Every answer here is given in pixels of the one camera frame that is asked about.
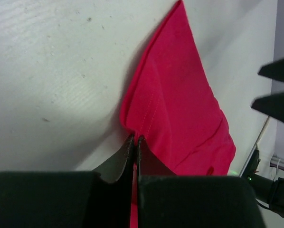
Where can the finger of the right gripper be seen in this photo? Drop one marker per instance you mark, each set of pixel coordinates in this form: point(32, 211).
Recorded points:
point(272, 105)
point(273, 70)

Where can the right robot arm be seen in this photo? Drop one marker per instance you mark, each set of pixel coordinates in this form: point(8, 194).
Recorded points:
point(269, 193)

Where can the magenta t shirt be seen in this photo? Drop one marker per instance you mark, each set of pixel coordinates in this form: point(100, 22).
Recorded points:
point(170, 103)

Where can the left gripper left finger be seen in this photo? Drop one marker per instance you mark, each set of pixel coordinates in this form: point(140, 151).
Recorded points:
point(68, 199)

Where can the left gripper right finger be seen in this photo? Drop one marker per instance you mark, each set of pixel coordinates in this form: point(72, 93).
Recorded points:
point(166, 200)

